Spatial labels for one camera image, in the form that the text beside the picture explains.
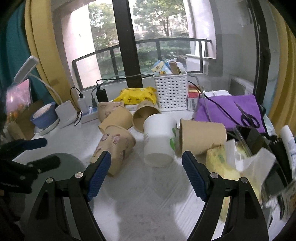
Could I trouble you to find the patterned brown paper cup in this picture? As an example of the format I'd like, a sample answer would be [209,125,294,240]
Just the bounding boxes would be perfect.
[90,125,136,176]

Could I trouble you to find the patterned paper cup back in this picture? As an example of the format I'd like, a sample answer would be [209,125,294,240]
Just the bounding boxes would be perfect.
[98,101,125,122]

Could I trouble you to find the brown paper cup middle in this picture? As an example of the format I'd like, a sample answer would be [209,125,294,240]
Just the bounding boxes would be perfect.
[98,106,132,134]

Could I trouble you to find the brown paper cup right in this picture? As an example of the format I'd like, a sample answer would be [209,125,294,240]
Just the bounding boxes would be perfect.
[179,119,227,155]

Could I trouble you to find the brown paper cup open mouth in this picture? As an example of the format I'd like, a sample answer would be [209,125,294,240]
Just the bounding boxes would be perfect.
[132,100,161,133]

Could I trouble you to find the white paper cup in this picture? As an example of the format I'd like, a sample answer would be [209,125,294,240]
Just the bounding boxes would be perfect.
[144,113,177,168]

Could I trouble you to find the cardboard box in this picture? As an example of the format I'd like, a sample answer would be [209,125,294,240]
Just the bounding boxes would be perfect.
[6,100,44,140]

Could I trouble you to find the white plate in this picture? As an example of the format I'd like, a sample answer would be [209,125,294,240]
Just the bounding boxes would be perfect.
[34,119,60,136]

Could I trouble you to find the blue bowl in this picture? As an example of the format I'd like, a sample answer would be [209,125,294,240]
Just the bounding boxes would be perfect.
[30,102,58,129]

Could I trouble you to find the white desk lamp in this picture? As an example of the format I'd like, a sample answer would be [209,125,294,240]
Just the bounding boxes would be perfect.
[14,55,77,128]

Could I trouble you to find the white power strip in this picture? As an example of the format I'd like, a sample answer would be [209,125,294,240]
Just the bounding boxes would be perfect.
[80,108,98,124]

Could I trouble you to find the yellow green sponge cloth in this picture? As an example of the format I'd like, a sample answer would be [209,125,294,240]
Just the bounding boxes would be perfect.
[206,146,261,222]

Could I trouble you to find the black power adapter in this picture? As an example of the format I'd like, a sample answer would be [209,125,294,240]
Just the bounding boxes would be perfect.
[91,74,152,108]

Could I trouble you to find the white tube bottle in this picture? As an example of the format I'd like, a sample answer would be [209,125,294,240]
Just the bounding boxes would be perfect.
[280,125,295,170]

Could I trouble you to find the teal curtain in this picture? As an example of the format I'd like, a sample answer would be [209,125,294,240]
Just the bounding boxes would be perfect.
[0,0,55,105]

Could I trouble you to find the black scissors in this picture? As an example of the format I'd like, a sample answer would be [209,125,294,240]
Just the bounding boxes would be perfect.
[234,102,260,128]

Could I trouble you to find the yellow curtain left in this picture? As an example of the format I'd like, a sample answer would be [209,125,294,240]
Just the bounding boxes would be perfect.
[24,1,75,104]

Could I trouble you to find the yellow curtain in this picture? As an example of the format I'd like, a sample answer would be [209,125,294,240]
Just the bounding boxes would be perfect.
[268,4,296,134]
[24,1,75,104]

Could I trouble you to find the yellow snack bag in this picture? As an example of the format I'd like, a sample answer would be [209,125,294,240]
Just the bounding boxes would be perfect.
[113,86,157,105]

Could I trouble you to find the yellow curtain right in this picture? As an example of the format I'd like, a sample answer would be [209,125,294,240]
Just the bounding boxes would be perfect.
[268,4,296,134]

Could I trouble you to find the purple cloth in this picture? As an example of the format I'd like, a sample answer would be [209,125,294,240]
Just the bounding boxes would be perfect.
[194,95,267,133]

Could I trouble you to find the red white small box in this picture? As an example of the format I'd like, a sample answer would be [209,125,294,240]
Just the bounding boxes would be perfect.
[187,84,201,111]

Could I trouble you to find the white perforated basket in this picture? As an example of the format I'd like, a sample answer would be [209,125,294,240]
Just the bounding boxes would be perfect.
[154,72,188,111]

